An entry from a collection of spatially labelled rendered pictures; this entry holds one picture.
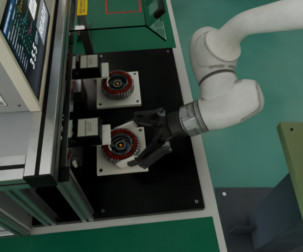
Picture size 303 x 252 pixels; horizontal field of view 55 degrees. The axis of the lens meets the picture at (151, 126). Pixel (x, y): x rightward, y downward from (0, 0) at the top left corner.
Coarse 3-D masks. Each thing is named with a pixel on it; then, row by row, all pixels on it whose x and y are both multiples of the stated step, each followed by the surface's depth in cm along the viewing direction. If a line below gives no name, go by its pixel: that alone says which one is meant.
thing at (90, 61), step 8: (80, 56) 91; (88, 56) 91; (96, 56) 91; (80, 64) 89; (88, 64) 89; (96, 64) 89; (104, 64) 94; (80, 72) 89; (88, 72) 89; (96, 72) 90; (104, 72) 92
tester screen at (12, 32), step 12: (12, 0) 46; (24, 0) 52; (12, 12) 46; (24, 12) 51; (36, 12) 58; (12, 24) 45; (24, 24) 51; (12, 36) 45; (24, 36) 50; (36, 36) 57; (12, 48) 45; (24, 48) 50; (24, 60) 49; (36, 60) 56; (24, 72) 49
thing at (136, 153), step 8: (120, 128) 89; (112, 136) 87; (120, 136) 88; (128, 136) 87; (136, 136) 87; (112, 144) 88; (136, 144) 85; (104, 152) 84; (112, 152) 84; (120, 152) 86; (128, 152) 84; (136, 152) 85; (112, 160) 84; (120, 160) 83
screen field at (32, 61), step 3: (33, 42) 55; (33, 45) 55; (33, 48) 54; (36, 48) 56; (33, 51) 54; (36, 51) 56; (33, 54) 54; (36, 54) 56; (30, 57) 52; (33, 57) 54; (30, 60) 52; (33, 60) 54; (30, 63) 52; (33, 63) 54; (33, 66) 54; (33, 69) 53
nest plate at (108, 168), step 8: (136, 128) 93; (144, 136) 91; (128, 144) 90; (144, 144) 90; (104, 160) 87; (104, 168) 85; (112, 168) 85; (120, 168) 85; (128, 168) 85; (136, 168) 85
